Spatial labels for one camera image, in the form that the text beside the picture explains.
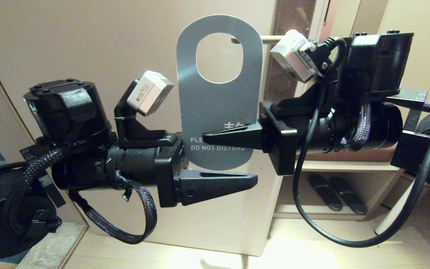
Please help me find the white door hanger sign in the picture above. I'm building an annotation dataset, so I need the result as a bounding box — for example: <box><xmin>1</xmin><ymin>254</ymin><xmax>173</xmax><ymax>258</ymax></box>
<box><xmin>176</xmin><ymin>14</ymin><xmax>264</xmax><ymax>171</ymax></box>

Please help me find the white room door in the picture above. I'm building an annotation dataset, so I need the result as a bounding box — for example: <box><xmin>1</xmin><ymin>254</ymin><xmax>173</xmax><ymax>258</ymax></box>
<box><xmin>0</xmin><ymin>0</ymin><xmax>314</xmax><ymax>258</ymax></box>

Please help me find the cream bench shelf unit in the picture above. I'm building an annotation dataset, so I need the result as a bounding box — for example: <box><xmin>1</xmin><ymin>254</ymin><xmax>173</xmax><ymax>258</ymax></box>
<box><xmin>273</xmin><ymin>149</ymin><xmax>406</xmax><ymax>222</ymax></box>

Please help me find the dark slipper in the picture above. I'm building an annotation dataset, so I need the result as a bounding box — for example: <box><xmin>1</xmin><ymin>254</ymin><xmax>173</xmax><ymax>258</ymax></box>
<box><xmin>309</xmin><ymin>175</ymin><xmax>343</xmax><ymax>213</ymax></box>
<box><xmin>330</xmin><ymin>177</ymin><xmax>368</xmax><ymax>216</ymax></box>

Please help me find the white table leg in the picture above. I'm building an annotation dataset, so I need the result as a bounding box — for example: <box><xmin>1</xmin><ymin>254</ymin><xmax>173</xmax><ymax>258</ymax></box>
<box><xmin>374</xmin><ymin>179</ymin><xmax>419</xmax><ymax>236</ymax></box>

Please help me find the braided left arm cable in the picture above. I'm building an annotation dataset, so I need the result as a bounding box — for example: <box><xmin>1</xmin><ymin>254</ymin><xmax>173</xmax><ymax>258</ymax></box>
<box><xmin>0</xmin><ymin>148</ymin><xmax>158</xmax><ymax>245</ymax></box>

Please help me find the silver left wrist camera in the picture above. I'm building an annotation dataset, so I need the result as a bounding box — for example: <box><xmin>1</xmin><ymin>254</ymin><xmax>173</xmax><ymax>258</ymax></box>
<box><xmin>127</xmin><ymin>71</ymin><xmax>174</xmax><ymax>116</ymax></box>

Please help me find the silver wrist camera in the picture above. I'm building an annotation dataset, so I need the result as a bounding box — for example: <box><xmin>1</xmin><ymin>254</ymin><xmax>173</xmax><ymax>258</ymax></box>
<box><xmin>127</xmin><ymin>71</ymin><xmax>174</xmax><ymax>116</ymax></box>
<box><xmin>270</xmin><ymin>29</ymin><xmax>325</xmax><ymax>83</ymax></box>

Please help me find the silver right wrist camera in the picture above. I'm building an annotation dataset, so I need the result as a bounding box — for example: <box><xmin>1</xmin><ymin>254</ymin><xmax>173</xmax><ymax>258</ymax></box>
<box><xmin>270</xmin><ymin>29</ymin><xmax>325</xmax><ymax>83</ymax></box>

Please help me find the cream lever door handle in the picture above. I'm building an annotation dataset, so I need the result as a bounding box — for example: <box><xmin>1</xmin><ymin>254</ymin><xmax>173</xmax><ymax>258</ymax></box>
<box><xmin>231</xmin><ymin>35</ymin><xmax>286</xmax><ymax>44</ymax></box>

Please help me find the smooth black right arm cable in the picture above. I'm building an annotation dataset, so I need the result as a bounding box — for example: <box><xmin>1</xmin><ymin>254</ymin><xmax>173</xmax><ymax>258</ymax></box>
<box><xmin>293</xmin><ymin>36</ymin><xmax>430</xmax><ymax>248</ymax></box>

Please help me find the brown door lock plate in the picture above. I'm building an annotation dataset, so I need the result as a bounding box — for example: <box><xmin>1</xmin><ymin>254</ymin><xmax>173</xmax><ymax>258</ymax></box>
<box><xmin>265</xmin><ymin>0</ymin><xmax>317</xmax><ymax>101</ymax></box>

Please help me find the taupe framed wall mirror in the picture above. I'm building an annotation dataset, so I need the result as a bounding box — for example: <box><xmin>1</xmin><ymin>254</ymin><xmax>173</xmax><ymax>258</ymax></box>
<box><xmin>305</xmin><ymin>0</ymin><xmax>389</xmax><ymax>94</ymax></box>

